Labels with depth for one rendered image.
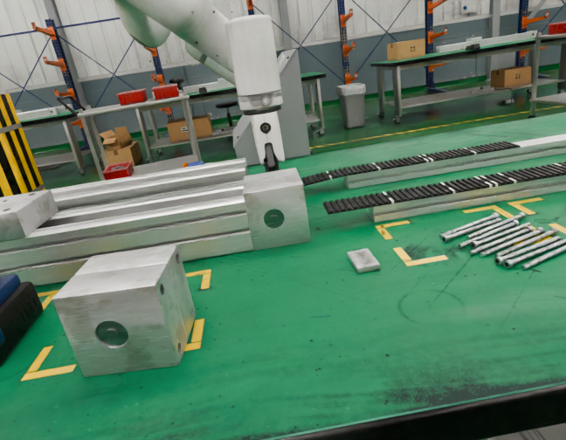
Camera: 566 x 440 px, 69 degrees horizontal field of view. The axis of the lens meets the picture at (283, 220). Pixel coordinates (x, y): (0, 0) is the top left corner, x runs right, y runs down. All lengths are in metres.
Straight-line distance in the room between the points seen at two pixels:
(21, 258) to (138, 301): 0.34
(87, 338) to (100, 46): 8.35
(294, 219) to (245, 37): 0.34
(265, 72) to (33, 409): 0.60
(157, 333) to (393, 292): 0.26
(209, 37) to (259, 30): 0.13
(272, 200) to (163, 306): 0.26
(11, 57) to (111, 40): 1.82
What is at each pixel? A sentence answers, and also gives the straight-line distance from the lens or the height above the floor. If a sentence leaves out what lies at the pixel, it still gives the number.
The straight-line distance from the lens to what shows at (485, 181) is 0.75.
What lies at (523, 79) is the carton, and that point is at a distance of 6.75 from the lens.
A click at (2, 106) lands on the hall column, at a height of 1.01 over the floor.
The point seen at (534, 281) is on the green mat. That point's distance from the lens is 0.54.
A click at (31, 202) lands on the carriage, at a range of 0.73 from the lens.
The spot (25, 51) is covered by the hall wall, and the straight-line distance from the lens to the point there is 9.18.
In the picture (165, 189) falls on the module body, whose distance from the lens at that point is 0.82.
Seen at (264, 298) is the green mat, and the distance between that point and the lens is 0.52.
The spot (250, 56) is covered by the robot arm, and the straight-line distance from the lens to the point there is 0.77.
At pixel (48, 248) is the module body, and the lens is 0.70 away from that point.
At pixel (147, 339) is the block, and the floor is 0.82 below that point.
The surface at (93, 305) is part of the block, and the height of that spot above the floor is 0.86.
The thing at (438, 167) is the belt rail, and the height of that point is 0.79.
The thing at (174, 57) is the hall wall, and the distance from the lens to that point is 8.43.
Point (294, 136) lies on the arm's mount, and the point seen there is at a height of 0.84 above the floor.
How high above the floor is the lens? 1.05
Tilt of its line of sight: 22 degrees down
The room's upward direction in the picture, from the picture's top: 9 degrees counter-clockwise
